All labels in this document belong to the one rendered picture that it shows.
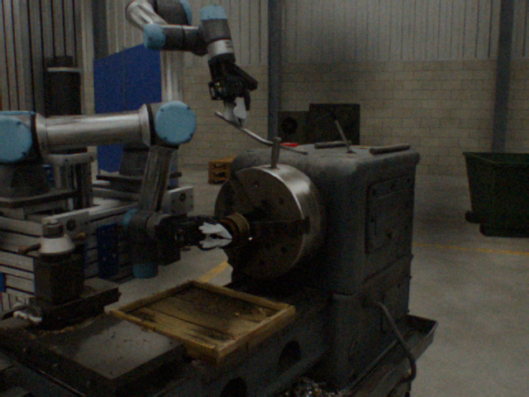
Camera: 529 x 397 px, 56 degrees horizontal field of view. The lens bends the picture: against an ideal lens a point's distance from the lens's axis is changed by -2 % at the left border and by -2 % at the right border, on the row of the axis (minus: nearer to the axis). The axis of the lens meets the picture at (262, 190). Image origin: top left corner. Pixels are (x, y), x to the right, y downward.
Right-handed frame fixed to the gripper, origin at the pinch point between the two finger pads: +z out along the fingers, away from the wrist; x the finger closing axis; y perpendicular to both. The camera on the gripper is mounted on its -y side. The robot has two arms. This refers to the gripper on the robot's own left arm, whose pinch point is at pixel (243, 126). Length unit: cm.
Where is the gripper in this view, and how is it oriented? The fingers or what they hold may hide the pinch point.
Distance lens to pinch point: 148.6
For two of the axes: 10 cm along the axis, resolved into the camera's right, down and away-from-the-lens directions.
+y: -5.8, 1.3, -8.0
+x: 7.8, -1.9, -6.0
